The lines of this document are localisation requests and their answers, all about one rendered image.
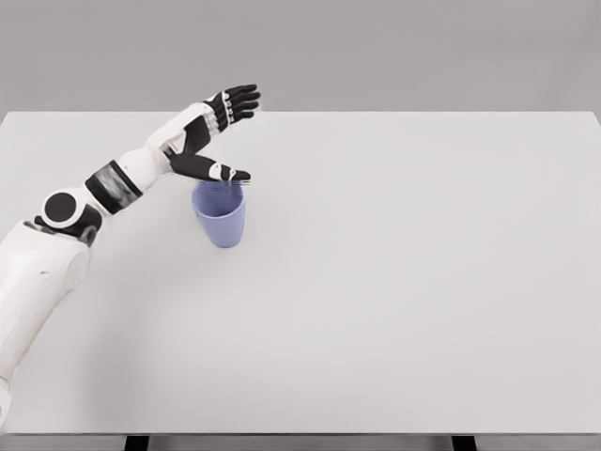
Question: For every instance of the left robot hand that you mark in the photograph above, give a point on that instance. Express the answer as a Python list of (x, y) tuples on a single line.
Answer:
[(192, 128)]

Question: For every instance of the blue cup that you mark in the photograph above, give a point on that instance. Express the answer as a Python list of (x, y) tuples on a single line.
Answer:
[(220, 223)]

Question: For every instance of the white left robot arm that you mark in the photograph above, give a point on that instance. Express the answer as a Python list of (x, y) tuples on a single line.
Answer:
[(51, 263)]

